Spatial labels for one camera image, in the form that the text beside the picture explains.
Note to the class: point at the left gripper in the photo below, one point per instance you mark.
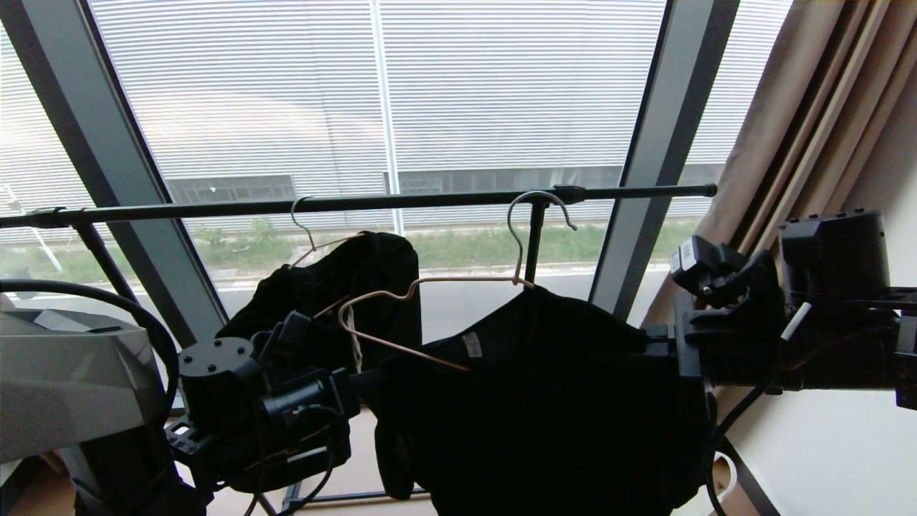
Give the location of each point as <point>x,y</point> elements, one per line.
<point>315,401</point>

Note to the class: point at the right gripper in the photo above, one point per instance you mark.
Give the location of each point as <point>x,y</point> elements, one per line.
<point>738,351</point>

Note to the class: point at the pink clothes hanger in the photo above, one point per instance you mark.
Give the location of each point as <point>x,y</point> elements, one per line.
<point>304,229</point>
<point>519,251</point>

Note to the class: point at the black garment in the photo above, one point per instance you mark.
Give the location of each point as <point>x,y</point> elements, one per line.
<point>559,416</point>

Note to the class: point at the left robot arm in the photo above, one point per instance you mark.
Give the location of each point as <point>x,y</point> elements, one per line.
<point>71,380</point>

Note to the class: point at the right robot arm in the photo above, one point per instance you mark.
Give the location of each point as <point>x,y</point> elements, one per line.
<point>838,251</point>

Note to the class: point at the white laundry basket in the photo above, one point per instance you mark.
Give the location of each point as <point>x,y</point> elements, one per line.
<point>731,476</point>

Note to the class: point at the black clothes rack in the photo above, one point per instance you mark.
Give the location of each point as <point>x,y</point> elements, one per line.
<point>430,199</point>

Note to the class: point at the brown curtain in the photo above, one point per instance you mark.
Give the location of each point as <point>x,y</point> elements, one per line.
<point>809,107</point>

